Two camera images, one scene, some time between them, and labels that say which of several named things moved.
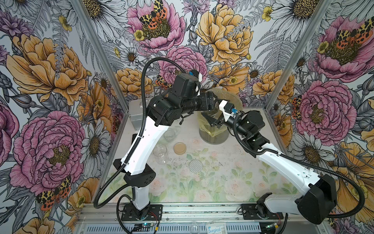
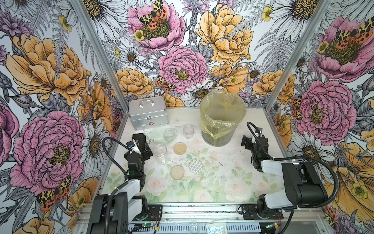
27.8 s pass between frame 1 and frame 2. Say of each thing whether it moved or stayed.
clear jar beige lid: stayed
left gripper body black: moved
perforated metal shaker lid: stayed
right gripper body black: moved
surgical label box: stayed
